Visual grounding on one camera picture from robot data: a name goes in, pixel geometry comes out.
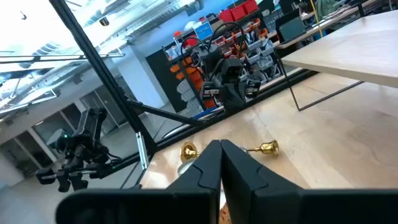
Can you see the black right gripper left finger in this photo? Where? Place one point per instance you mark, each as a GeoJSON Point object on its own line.
{"type": "Point", "coordinates": [186, 205]}

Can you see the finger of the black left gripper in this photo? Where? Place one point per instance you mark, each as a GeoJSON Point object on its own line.
{"type": "Point", "coordinates": [227, 98]}
{"type": "Point", "coordinates": [239, 98]}

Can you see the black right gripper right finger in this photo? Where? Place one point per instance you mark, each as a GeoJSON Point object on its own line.
{"type": "Point", "coordinates": [280, 205]}

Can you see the tall gold candlestick holder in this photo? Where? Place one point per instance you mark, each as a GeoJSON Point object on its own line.
{"type": "Point", "coordinates": [269, 147]}

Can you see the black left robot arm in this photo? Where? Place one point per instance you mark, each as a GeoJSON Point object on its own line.
{"type": "Point", "coordinates": [206, 59]}

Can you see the black storage rack with bins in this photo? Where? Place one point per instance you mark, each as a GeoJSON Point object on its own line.
{"type": "Point", "coordinates": [258, 53]}

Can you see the blue sign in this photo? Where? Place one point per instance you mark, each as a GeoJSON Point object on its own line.
{"type": "Point", "coordinates": [203, 30]}

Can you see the red storage bin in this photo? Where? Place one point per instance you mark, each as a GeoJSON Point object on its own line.
{"type": "Point", "coordinates": [226, 15]}
{"type": "Point", "coordinates": [238, 13]}
{"type": "Point", "coordinates": [250, 6]}

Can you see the dark laptop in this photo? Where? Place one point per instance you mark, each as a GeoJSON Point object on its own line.
{"type": "Point", "coordinates": [291, 29]}

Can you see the wooden workbench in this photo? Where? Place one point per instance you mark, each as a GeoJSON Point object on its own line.
{"type": "Point", "coordinates": [329, 21]}

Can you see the wooden shelf with black legs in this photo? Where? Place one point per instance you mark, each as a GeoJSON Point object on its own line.
{"type": "Point", "coordinates": [357, 46]}

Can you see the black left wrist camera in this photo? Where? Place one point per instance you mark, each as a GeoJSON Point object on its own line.
{"type": "Point", "coordinates": [231, 68]}

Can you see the silver frame bracket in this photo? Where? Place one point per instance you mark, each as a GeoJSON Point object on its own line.
{"type": "Point", "coordinates": [142, 149]}

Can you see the black aluminium table frame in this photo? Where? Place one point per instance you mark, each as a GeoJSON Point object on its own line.
{"type": "Point", "coordinates": [102, 71]}

